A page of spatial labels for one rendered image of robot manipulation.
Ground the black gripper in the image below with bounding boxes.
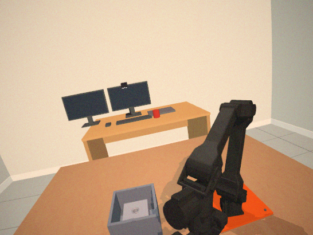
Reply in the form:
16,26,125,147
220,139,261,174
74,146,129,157
187,207,228,235

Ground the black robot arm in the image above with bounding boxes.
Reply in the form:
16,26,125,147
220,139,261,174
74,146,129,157
163,100,256,230

